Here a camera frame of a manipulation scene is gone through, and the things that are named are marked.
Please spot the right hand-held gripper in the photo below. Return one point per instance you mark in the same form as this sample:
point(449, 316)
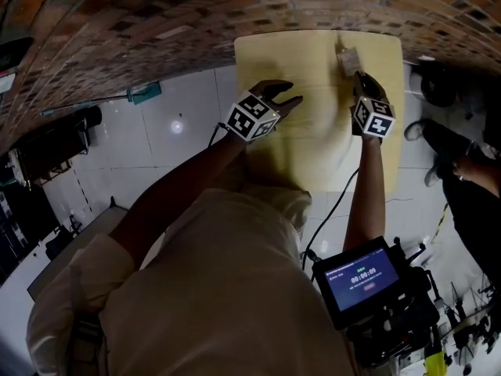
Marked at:
point(373, 116)

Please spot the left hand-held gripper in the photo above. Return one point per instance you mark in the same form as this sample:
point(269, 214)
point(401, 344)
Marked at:
point(250, 120)

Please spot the clear card holder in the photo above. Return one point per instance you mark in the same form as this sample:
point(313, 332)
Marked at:
point(349, 62)

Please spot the pale card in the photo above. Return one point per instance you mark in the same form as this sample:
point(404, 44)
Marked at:
point(349, 61)

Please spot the person's left forearm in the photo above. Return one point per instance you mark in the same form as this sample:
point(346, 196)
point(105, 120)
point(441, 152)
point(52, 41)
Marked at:
point(176, 194)

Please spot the person's right forearm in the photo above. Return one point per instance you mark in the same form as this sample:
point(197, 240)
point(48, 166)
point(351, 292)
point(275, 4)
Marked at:
point(364, 194)

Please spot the black round stool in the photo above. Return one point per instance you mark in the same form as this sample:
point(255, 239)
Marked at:
point(442, 82)

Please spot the teal floor mop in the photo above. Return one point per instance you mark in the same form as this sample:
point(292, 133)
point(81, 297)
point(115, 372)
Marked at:
point(143, 93)

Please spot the black monitor with lit screen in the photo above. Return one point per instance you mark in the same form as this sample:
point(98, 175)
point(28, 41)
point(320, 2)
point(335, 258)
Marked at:
point(360, 284)

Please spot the person's beige shirt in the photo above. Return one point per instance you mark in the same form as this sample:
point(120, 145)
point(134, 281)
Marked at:
point(203, 288)

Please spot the black equipment cart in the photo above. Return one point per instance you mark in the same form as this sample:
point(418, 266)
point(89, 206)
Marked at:
point(58, 147)

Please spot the black monitor mounting rig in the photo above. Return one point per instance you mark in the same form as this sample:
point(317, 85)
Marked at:
point(415, 312)

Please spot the black tripod stand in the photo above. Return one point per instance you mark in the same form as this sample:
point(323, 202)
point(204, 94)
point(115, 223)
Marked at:
point(473, 312)

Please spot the black office chair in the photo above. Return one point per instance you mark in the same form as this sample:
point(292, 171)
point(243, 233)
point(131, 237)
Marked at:
point(62, 237)

